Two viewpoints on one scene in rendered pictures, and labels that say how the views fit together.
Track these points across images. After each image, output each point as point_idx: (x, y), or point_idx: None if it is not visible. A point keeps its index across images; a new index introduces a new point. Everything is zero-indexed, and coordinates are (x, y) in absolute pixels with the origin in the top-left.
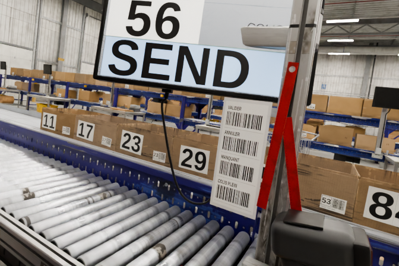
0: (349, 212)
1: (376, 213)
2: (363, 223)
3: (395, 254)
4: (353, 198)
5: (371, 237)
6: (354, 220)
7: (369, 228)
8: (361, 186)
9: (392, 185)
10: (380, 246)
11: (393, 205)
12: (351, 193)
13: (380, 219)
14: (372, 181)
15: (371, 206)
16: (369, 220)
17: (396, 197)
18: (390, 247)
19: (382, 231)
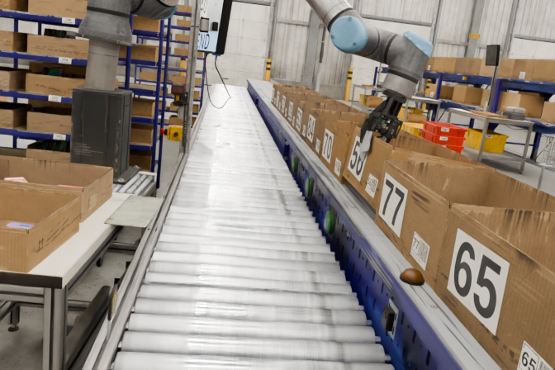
0: (305, 135)
1: (308, 132)
2: (306, 141)
3: (295, 152)
4: (307, 124)
5: (294, 144)
6: (305, 139)
7: (301, 142)
8: (309, 115)
9: (312, 111)
10: (294, 149)
11: (310, 125)
12: (307, 120)
13: (308, 136)
14: (310, 110)
15: (308, 128)
16: (307, 139)
17: (311, 119)
18: (295, 149)
19: (305, 144)
